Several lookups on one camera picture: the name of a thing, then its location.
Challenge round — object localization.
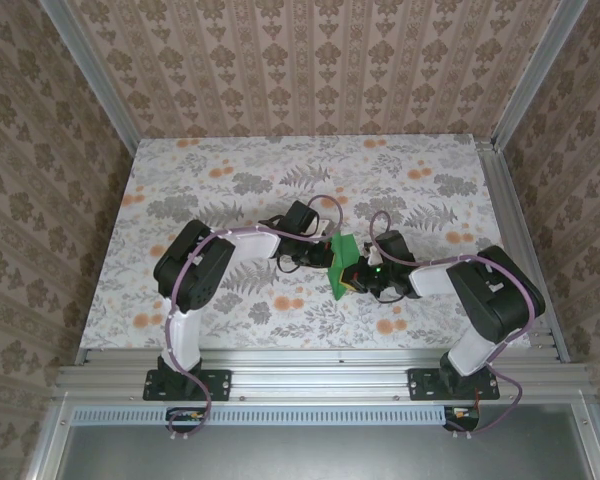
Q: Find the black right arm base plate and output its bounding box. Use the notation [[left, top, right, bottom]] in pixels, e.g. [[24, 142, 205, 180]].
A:
[[407, 367, 501, 401]]

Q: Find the small connector board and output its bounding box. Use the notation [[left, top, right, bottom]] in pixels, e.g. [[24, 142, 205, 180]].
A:
[[167, 407, 206, 434], [443, 405, 482, 432]]

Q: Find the aluminium frame bar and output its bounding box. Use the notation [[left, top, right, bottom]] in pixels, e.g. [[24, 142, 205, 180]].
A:
[[572, 394, 600, 480], [22, 394, 76, 480]]

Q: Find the aluminium front frame rail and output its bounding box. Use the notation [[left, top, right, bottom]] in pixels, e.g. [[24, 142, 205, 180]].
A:
[[53, 348, 590, 401]]

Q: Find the aluminium side rail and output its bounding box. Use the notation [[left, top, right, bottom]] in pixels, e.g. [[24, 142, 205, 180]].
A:
[[474, 138, 572, 364]]

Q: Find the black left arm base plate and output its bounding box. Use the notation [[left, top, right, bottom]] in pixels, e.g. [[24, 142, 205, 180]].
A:
[[143, 368, 232, 402]]

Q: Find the aluminium corner post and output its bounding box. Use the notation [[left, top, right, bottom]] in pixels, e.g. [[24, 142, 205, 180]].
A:
[[488, 0, 590, 151], [38, 0, 142, 156]]

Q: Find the thin black right gripper cable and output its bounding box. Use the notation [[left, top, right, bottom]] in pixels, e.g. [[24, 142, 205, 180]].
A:
[[373, 287, 407, 305]]

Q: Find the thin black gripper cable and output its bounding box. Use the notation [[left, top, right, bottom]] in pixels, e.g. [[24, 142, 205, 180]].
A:
[[273, 252, 307, 275], [373, 287, 407, 305]]

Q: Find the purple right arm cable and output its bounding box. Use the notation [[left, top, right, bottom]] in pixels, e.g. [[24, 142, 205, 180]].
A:
[[369, 210, 547, 441]]

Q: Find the thin black left gripper cable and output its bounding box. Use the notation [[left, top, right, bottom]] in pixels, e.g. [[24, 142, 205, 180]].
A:
[[273, 252, 307, 275]]

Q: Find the grey metal panel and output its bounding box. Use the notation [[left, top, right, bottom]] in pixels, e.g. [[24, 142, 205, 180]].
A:
[[54, 422, 597, 480]]

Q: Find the green cloth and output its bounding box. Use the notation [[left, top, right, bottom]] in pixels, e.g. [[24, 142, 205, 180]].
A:
[[326, 232, 362, 301]]

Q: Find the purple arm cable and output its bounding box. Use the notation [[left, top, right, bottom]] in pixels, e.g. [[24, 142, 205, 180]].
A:
[[163, 193, 344, 444], [369, 210, 547, 441]]

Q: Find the floral patterned table cover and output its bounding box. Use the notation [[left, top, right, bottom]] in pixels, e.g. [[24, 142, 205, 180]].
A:
[[79, 133, 532, 351]]

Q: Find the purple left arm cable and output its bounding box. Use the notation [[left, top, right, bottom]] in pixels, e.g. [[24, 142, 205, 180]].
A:
[[163, 193, 344, 444]]

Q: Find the grey slotted cable duct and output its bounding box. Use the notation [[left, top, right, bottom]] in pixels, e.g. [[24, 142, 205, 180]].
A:
[[71, 404, 449, 425]]

